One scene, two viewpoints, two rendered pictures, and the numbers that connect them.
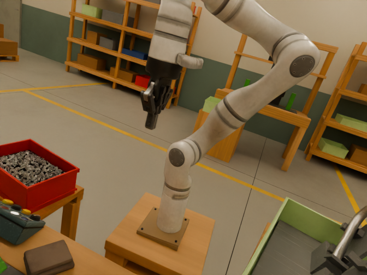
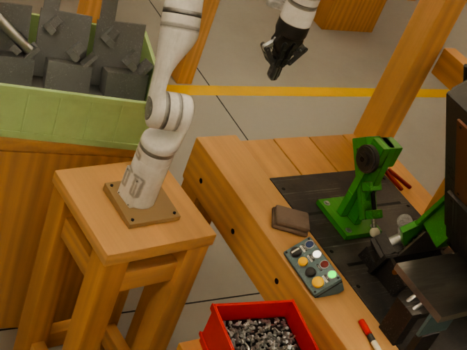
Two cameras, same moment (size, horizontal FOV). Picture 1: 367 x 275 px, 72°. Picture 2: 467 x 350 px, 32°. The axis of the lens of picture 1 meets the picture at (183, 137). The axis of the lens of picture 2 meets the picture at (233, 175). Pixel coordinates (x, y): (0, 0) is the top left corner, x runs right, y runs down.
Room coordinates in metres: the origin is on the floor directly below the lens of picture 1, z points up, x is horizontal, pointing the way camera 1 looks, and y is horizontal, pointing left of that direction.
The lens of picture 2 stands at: (2.02, 1.05, 2.19)
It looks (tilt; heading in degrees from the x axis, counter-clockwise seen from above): 35 degrees down; 214
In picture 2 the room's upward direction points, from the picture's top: 22 degrees clockwise
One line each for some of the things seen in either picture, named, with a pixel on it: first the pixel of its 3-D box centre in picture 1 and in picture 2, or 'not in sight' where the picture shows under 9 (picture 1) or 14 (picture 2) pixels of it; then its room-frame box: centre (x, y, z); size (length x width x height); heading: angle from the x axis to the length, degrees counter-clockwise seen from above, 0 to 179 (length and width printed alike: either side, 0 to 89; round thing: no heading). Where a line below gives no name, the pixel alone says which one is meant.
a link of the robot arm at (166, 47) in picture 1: (176, 47); (295, 3); (0.55, 0.06, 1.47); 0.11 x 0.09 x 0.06; 76
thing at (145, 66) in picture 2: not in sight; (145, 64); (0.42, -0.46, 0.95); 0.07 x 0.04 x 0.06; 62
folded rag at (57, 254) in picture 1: (49, 259); (290, 219); (0.45, 0.24, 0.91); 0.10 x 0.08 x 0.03; 134
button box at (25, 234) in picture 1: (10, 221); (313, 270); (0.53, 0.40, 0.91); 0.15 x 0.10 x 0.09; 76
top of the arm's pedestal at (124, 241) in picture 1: (166, 232); (134, 207); (0.75, -0.04, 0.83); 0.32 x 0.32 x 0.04; 80
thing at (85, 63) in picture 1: (126, 42); not in sight; (6.11, 1.88, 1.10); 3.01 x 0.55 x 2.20; 73
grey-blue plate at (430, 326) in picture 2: not in sight; (431, 330); (0.47, 0.70, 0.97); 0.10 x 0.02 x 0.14; 166
